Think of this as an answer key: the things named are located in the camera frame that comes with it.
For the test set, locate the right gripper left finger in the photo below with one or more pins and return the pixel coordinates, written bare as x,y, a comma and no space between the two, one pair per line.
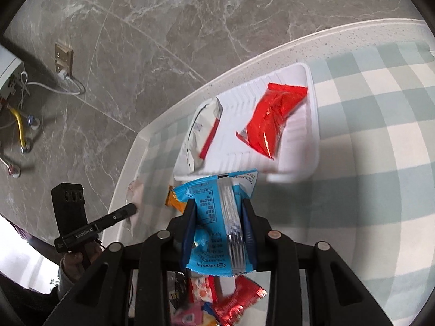
127,285

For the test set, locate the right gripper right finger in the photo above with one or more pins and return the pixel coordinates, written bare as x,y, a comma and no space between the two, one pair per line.
335,294

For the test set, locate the clear sausage snack packet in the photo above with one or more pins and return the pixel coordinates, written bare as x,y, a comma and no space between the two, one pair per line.
134,195

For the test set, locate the blue snack bag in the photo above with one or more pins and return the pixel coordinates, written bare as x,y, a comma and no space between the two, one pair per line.
220,247

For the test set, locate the white long snack packet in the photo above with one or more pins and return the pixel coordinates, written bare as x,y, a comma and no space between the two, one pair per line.
201,134

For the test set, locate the large red snack bag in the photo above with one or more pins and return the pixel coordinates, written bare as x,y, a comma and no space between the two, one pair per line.
264,130

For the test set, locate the grey sleeve forearm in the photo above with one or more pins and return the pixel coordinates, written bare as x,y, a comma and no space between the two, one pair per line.
64,283

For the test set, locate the person's left hand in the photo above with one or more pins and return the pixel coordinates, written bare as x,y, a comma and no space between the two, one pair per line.
92,251

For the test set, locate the black snack packet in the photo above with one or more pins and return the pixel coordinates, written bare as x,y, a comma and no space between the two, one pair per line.
177,285

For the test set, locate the pink snack packet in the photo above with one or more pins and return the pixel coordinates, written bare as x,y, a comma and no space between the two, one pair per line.
189,315

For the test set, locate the orange snack bar packet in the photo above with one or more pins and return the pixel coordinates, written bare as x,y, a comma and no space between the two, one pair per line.
173,202

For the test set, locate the green checkered tablecloth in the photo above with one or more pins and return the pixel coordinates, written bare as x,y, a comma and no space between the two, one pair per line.
372,194

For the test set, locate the red foil snack packet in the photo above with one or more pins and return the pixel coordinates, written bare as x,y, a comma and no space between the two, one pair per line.
230,309

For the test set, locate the white plastic tray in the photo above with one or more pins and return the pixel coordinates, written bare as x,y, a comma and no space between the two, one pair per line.
297,154

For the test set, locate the brass floor socket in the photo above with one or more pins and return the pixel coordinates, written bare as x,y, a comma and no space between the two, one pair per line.
64,56

